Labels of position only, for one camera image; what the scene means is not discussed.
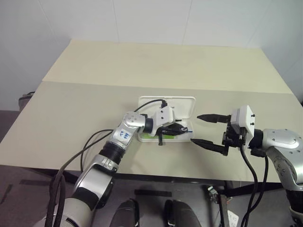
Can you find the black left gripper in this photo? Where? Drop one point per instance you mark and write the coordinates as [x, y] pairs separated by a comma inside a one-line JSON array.
[[160, 132]]

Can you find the green pen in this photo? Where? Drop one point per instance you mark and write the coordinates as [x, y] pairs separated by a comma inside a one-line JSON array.
[[169, 137]]

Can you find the grey chair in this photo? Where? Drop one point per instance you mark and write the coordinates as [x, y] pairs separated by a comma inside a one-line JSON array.
[[24, 101]]

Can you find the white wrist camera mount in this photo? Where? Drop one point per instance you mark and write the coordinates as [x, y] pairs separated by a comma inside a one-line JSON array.
[[247, 120], [164, 116]]

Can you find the white plastic case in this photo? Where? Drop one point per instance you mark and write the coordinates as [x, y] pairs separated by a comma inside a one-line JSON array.
[[184, 104]]

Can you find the black table frame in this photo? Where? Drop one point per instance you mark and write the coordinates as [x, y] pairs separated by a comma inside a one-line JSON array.
[[189, 180]]

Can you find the metal caster bracket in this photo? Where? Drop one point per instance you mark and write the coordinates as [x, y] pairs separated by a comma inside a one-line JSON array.
[[213, 194]]

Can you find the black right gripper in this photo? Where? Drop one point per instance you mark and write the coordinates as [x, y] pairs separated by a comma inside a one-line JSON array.
[[233, 139]]

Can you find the dark rounded shape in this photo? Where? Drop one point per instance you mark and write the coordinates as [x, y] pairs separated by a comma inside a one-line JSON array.
[[127, 212], [182, 212]]

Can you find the white power strip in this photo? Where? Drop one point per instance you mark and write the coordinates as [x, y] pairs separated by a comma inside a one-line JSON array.
[[233, 218]]

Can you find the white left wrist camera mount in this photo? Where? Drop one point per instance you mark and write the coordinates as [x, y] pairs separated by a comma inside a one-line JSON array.
[[164, 116]]

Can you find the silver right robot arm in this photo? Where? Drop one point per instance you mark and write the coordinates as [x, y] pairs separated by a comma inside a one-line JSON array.
[[279, 139]]

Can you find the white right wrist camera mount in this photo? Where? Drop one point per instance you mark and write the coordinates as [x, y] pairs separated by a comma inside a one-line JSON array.
[[247, 120]]

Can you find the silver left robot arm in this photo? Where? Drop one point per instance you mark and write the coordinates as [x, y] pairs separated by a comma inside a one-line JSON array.
[[127, 120]]

